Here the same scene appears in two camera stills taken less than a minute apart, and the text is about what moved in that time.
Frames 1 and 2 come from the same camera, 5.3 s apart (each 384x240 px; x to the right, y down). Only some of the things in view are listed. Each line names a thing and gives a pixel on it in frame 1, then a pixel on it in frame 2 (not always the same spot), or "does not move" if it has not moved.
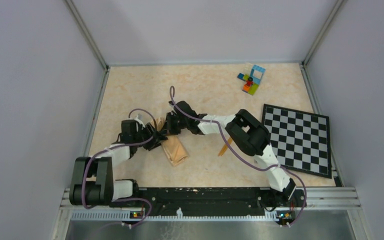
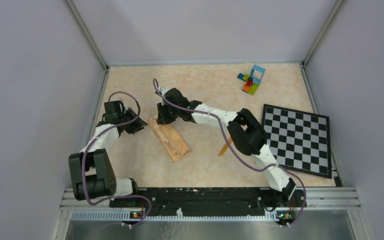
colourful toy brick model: x=252 y=81 does not move
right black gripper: x=169 y=126 -> x=162 y=119
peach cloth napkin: x=173 y=146 does not move
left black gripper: x=158 y=138 -> x=137 y=125
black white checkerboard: x=301 y=140 does not move
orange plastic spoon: x=224 y=148 does not move
